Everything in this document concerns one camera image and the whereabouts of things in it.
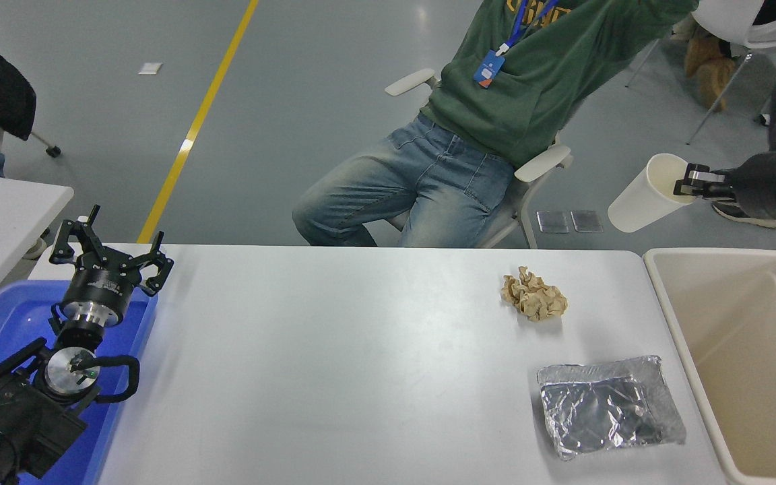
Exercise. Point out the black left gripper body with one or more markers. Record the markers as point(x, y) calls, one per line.
point(95, 283)

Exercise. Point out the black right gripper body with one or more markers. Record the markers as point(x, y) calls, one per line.
point(755, 187)

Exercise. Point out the white paper cup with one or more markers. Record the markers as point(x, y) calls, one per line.
point(640, 199)

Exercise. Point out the tan paper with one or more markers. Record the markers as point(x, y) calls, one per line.
point(536, 296)

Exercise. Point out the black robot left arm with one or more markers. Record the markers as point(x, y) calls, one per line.
point(17, 417)

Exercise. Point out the white side table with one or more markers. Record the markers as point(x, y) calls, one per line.
point(4, 215)

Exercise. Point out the chair with black caster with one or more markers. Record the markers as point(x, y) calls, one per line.
point(53, 151)

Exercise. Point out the blue plastic tray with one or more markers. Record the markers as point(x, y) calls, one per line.
point(11, 316)

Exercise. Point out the person with tan boots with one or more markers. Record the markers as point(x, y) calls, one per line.
point(708, 67)

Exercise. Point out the metal floor plate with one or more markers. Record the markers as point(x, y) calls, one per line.
point(587, 221)
point(553, 222)

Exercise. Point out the white grey office chair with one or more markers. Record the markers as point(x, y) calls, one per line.
point(543, 162)

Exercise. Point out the white shell chair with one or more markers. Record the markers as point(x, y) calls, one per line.
point(725, 17)

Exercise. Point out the large pale plastic bin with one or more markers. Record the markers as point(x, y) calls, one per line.
point(752, 350)

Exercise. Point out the seated person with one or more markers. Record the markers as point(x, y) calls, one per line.
point(536, 81)

